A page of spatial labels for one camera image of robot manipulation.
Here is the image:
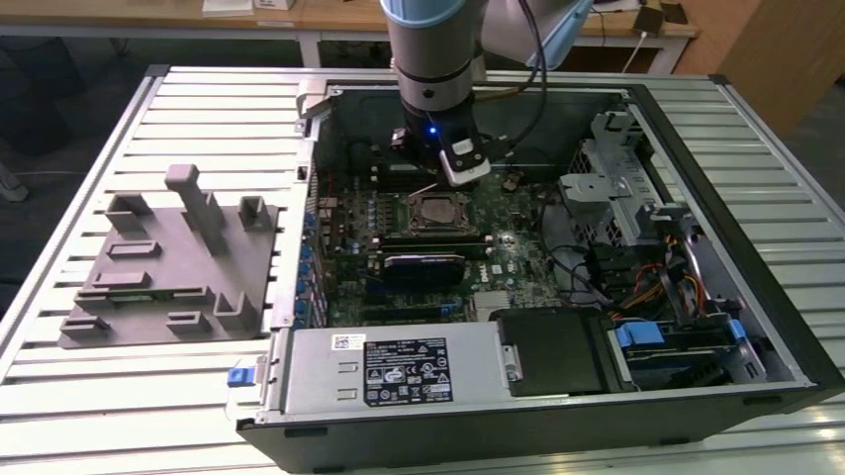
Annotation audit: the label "silver CPU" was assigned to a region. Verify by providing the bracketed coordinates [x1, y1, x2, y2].
[422, 195, 465, 225]

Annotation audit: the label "metal socket cover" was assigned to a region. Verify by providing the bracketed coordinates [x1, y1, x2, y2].
[408, 191, 478, 235]

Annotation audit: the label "CPU socket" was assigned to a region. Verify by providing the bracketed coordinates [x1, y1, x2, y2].
[404, 191, 481, 237]

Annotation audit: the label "black RAM stick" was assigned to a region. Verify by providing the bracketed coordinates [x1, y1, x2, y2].
[380, 244, 494, 260]

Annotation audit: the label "black graphics card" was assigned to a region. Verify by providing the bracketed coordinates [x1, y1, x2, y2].
[381, 252, 468, 289]

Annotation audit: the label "metal drive cage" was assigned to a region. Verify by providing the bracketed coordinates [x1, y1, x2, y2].
[557, 111, 695, 248]

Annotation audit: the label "green motherboard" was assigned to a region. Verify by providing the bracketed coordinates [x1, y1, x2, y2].
[309, 167, 569, 328]

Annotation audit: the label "silver chipset heatsink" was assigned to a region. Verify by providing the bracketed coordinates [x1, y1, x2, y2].
[473, 291, 514, 314]

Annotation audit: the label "wooden desk white legs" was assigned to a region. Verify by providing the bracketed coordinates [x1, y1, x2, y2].
[0, 0, 701, 75]

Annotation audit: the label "black phone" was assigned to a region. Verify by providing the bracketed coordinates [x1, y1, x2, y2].
[632, 7, 668, 37]

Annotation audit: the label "grey parts rack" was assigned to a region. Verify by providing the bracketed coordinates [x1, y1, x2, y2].
[56, 162, 293, 350]

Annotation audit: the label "black plastic cover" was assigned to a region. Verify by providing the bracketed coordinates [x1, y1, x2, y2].
[494, 307, 626, 398]

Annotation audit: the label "silver power supply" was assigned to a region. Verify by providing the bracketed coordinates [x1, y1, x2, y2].
[261, 324, 514, 415]

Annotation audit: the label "hard disk in blue carrier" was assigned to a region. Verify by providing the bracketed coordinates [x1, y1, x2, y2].
[610, 319, 749, 390]

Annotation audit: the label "green RAM stick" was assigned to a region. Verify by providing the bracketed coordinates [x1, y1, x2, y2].
[105, 289, 213, 301]

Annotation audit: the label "wooden cabinet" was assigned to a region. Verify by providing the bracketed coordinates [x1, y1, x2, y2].
[673, 0, 845, 143]

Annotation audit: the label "black open PC case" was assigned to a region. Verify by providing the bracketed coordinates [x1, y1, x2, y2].
[234, 73, 845, 474]

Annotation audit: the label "white furniture foot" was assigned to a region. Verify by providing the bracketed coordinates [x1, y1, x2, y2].
[0, 160, 32, 202]

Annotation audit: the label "white wrist camera black face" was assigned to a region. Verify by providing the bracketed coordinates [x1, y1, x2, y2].
[437, 136, 496, 188]

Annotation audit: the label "black camera cable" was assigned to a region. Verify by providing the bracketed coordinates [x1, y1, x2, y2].
[488, 0, 550, 155]

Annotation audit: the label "white charging cable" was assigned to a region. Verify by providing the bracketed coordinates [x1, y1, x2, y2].
[622, 28, 653, 74]

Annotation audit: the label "coloured power wires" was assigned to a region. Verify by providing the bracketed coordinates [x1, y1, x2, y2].
[610, 237, 703, 323]

